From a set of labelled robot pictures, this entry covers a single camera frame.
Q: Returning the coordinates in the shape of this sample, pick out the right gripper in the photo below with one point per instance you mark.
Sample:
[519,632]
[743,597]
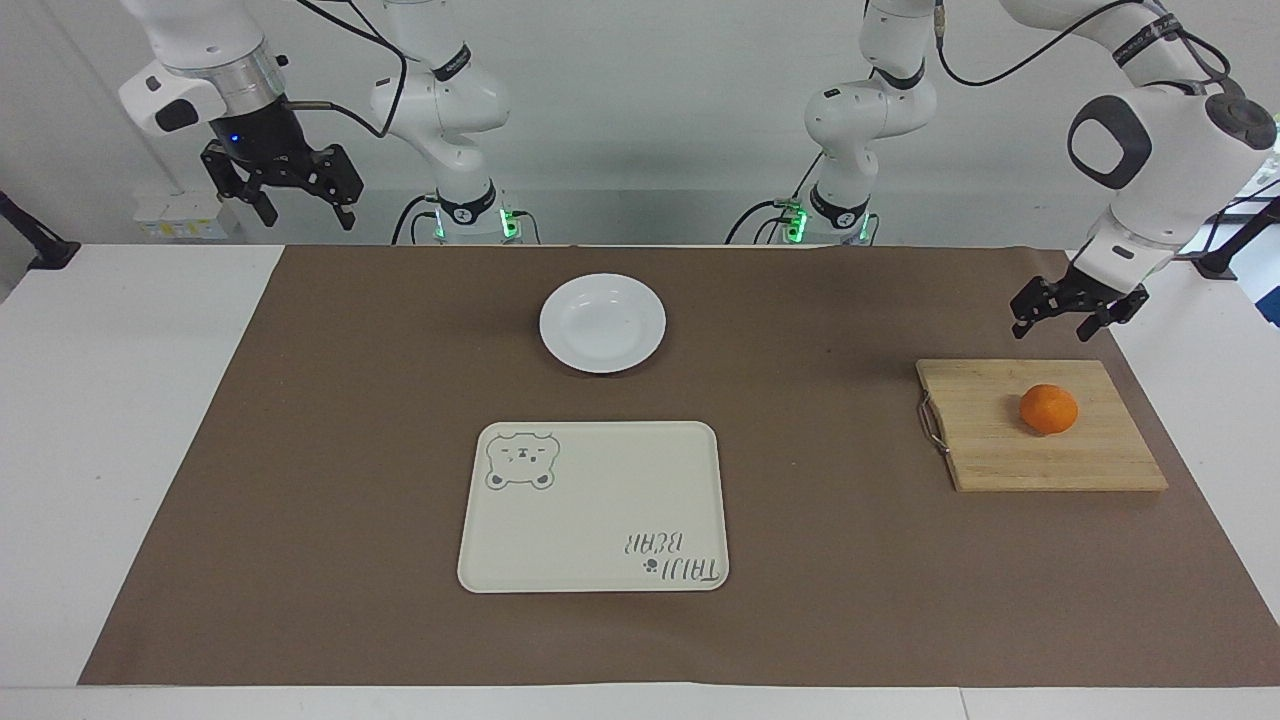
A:
[258,130]

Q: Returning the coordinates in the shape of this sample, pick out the cream tray with bear print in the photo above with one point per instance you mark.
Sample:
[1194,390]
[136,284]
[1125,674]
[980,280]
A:
[595,510]

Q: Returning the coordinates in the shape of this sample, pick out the black stand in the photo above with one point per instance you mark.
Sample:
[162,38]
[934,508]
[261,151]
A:
[1225,258]
[45,250]

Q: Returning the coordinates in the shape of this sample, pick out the white round plate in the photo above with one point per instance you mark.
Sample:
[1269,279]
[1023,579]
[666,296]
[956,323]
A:
[603,323]

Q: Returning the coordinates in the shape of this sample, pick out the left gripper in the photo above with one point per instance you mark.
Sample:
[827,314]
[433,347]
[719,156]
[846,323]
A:
[1096,289]

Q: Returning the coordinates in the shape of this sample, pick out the orange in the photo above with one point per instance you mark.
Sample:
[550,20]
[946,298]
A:
[1049,410]

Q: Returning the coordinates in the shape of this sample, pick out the wooden cutting board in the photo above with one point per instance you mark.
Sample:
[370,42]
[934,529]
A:
[1010,450]

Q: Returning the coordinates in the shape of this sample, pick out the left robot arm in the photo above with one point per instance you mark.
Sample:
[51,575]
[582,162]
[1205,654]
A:
[1170,150]

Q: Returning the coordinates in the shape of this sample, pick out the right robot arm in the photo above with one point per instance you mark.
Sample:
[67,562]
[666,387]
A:
[445,100]

